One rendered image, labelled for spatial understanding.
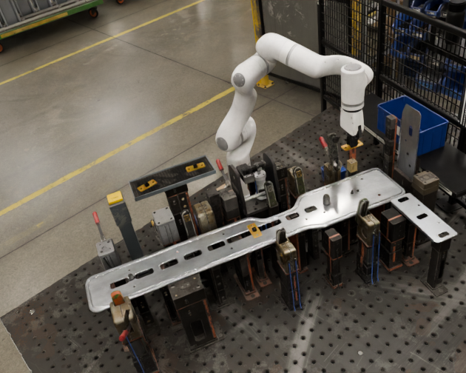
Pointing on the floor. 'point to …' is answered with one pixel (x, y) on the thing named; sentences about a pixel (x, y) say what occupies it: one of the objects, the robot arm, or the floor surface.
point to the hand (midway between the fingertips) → (352, 140)
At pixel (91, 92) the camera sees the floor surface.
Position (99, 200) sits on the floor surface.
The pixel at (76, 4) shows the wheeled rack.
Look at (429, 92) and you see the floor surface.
